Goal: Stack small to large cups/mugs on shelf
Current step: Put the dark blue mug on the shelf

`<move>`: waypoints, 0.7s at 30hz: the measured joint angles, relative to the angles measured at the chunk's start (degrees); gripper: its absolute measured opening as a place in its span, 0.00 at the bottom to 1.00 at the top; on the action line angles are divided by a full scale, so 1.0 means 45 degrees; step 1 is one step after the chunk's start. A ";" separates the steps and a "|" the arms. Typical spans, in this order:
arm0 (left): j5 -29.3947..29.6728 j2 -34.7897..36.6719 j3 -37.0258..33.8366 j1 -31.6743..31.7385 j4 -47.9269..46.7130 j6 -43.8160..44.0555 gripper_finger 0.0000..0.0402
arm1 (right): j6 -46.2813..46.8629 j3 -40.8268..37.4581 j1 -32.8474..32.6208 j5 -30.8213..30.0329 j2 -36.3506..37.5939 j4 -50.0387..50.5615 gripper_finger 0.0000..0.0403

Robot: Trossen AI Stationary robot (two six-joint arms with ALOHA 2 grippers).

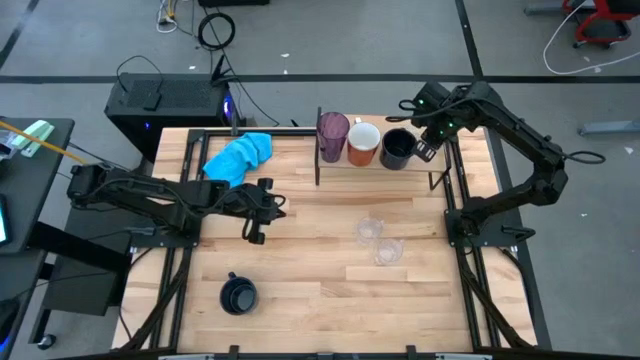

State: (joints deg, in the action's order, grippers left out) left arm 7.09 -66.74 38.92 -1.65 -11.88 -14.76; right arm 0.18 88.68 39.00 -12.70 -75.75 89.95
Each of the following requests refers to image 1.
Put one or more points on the mint green desk item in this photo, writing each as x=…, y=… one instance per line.
x=35, y=132

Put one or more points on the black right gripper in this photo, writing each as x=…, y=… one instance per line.
x=440, y=117

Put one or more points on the small dark blue mug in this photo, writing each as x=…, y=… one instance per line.
x=238, y=296

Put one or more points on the purple plastic tumbler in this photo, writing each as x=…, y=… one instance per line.
x=332, y=135

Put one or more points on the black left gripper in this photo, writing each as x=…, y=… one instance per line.
x=255, y=202

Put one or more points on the grey metal foot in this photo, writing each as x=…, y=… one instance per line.
x=610, y=127

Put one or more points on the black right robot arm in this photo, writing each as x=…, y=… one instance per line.
x=525, y=140

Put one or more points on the black computer tower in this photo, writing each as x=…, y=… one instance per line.
x=165, y=100

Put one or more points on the large black mug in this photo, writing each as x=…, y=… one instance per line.
x=397, y=147

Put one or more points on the black desk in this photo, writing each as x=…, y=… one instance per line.
x=35, y=190

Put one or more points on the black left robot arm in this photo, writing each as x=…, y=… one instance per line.
x=150, y=195

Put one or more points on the clear glass cup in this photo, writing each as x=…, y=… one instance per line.
x=370, y=230
x=388, y=251

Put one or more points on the orange mug white inside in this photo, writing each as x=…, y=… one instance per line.
x=363, y=142

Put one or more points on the blue cloth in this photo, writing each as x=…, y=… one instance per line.
x=237, y=157

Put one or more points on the silver aluminium extrusion piece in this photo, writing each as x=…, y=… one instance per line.
x=187, y=357
x=462, y=357

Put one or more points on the black floor box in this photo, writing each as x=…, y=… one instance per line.
x=80, y=292

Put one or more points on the black metal rig frame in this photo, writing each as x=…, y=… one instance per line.
x=300, y=132

